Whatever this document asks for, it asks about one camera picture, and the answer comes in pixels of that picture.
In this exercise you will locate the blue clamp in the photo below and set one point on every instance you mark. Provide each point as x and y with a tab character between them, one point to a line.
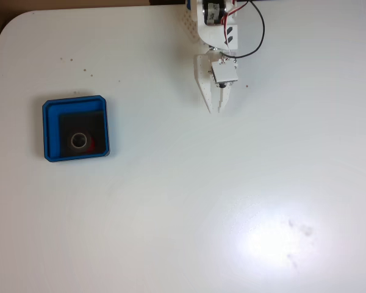
188	3

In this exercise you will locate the blue square box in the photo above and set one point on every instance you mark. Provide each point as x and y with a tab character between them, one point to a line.
50	131

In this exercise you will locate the black square mat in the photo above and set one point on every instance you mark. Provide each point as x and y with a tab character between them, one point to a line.
94	122

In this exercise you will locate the red tape roll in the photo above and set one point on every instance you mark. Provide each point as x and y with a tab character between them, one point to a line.
92	146

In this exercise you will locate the white square camera box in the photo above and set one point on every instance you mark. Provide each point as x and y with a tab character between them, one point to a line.
224	71

